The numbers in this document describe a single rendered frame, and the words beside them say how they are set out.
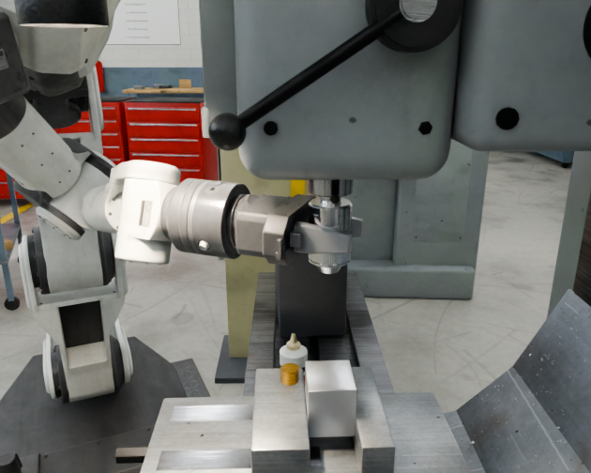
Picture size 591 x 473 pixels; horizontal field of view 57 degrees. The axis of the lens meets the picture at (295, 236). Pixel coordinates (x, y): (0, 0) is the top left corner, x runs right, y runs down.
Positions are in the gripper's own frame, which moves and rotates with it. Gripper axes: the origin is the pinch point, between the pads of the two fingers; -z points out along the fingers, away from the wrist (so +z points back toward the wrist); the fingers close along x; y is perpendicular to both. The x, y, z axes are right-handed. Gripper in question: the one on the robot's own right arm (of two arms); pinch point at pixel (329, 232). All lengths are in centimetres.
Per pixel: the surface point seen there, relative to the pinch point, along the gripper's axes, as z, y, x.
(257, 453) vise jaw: 3.0, 19.6, -13.5
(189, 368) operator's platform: 71, 84, 85
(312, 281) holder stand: 10.7, 19.3, 28.8
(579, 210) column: -28.6, 2.4, 29.3
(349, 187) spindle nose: -2.2, -5.5, -0.9
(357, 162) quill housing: -4.7, -9.6, -8.7
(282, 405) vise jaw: 3.2, 19.2, -5.9
